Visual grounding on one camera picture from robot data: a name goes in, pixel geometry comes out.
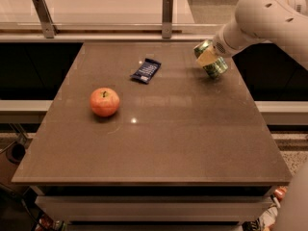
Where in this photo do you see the blue snack bar wrapper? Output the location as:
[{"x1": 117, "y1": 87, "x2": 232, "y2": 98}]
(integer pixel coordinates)
[{"x1": 131, "y1": 58, "x2": 161, "y2": 84}]

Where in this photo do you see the green soda can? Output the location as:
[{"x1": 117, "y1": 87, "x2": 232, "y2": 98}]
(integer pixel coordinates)
[{"x1": 193, "y1": 39, "x2": 228, "y2": 79}]

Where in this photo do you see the middle metal railing bracket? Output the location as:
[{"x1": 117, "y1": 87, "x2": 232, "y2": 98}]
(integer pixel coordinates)
[{"x1": 162, "y1": 0, "x2": 173, "y2": 39}]

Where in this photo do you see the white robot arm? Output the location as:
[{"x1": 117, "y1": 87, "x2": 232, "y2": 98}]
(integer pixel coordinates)
[{"x1": 197, "y1": 0, "x2": 308, "y2": 231}]

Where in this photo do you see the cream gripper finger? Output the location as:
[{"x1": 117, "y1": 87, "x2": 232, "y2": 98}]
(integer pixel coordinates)
[{"x1": 196, "y1": 45, "x2": 218, "y2": 67}]

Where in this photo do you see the red apple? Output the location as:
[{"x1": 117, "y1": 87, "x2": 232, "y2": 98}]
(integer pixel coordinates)
[{"x1": 90, "y1": 88, "x2": 119, "y2": 117}]

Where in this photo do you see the metal railing bracket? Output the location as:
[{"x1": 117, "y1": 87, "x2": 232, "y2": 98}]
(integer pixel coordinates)
[
  {"x1": 162, "y1": 0, "x2": 173, "y2": 39},
  {"x1": 32, "y1": 0, "x2": 57, "y2": 39}
]

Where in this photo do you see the wire basket with snacks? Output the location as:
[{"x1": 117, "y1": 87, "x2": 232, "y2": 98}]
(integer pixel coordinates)
[{"x1": 258, "y1": 186, "x2": 288, "y2": 231}]

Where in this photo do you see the left metal railing bracket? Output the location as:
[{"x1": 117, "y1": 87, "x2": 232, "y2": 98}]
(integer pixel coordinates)
[{"x1": 32, "y1": 0, "x2": 57, "y2": 39}]

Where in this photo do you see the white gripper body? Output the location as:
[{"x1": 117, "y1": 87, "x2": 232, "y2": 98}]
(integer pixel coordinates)
[{"x1": 212, "y1": 19, "x2": 257, "y2": 57}]

